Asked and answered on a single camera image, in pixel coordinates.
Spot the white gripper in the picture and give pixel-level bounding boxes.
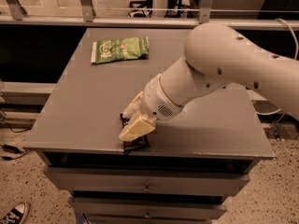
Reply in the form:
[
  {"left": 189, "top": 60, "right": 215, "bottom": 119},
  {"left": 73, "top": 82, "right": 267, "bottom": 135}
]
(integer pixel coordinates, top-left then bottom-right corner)
[{"left": 119, "top": 74, "right": 183, "bottom": 142}]

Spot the black rxbar chocolate bar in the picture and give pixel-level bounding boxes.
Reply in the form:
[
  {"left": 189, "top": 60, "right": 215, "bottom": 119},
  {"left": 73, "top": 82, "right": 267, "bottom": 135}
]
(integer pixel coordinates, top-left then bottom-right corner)
[{"left": 120, "top": 114, "right": 150, "bottom": 155}]

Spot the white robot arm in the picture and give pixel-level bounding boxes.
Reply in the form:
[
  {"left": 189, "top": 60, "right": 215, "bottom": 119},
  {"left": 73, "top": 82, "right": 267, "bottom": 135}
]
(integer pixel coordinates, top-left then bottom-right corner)
[{"left": 119, "top": 22, "right": 299, "bottom": 142}]

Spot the green jalapeno chip bag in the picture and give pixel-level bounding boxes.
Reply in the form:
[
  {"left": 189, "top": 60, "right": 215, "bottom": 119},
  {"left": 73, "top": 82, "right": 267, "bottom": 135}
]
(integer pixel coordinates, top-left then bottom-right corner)
[{"left": 91, "top": 36, "right": 150, "bottom": 64}]

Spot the top grey drawer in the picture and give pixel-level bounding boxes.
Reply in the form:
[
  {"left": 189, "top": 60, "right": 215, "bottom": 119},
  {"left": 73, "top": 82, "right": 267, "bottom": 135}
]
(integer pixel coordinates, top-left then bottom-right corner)
[{"left": 44, "top": 167, "right": 249, "bottom": 196}]

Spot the grey drawer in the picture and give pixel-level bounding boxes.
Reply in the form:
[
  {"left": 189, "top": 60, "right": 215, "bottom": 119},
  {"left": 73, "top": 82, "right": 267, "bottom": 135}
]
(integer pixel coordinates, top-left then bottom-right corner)
[
  {"left": 69, "top": 198, "right": 226, "bottom": 220},
  {"left": 44, "top": 167, "right": 249, "bottom": 196}
]

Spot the grey drawer cabinet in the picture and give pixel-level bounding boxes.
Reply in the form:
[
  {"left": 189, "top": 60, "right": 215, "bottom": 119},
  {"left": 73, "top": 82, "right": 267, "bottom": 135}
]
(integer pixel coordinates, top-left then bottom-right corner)
[{"left": 24, "top": 28, "right": 274, "bottom": 224}]

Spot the black office chair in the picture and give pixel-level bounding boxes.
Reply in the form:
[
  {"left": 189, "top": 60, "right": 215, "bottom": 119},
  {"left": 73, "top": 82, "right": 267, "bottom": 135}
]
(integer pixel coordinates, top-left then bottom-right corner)
[{"left": 128, "top": 0, "right": 152, "bottom": 18}]

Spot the black and white sneaker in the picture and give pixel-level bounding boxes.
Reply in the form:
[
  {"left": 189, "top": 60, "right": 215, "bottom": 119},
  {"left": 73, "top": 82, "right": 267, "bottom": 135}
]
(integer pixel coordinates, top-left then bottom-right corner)
[{"left": 0, "top": 202, "right": 30, "bottom": 224}]

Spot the metal railing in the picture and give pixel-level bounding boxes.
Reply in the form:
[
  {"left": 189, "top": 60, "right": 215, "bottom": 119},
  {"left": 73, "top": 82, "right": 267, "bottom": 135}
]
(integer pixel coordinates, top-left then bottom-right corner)
[{"left": 0, "top": 0, "right": 299, "bottom": 30}]

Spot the black cable on floor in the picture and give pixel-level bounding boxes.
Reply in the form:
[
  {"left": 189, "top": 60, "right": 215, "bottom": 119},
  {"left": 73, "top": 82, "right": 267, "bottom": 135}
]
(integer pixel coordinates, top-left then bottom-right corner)
[{"left": 0, "top": 119, "right": 32, "bottom": 161}]

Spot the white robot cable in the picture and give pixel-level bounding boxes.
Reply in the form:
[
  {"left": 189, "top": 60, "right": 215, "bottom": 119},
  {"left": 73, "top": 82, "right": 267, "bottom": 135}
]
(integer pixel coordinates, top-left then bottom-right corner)
[{"left": 255, "top": 17, "right": 299, "bottom": 117}]

